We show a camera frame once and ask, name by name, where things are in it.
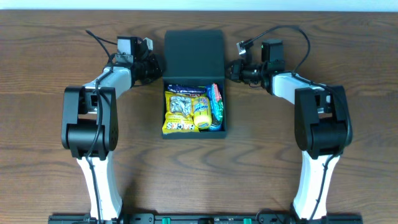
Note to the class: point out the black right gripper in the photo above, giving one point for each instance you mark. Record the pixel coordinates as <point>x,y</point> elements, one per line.
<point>234,72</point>

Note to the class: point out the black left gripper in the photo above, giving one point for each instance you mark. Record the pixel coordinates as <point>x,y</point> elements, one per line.
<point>154,68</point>

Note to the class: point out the red green KitKat bar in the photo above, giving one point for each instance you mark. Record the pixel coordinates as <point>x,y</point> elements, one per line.
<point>217,108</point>

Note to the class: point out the purple Dairy Milk bar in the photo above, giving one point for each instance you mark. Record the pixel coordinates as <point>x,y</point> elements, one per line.
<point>186,89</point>

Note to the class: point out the dark green box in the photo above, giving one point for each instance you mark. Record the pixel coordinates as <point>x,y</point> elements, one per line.
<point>195,58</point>

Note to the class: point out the yellow Hacks candy bag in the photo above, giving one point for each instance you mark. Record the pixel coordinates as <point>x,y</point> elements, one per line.
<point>179,114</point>

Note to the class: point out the yellow Mentos bottle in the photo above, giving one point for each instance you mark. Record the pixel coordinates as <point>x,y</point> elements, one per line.
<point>202,117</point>

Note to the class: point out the blue Oreo cookie pack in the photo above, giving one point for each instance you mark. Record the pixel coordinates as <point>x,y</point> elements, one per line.
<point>215,127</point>

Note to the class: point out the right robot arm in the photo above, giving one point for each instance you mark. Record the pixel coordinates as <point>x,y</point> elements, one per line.
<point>322,125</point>

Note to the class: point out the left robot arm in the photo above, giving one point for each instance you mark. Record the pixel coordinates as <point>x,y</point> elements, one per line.
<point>90,120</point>

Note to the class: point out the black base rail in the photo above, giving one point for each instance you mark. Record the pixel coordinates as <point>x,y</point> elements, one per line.
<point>149,218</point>

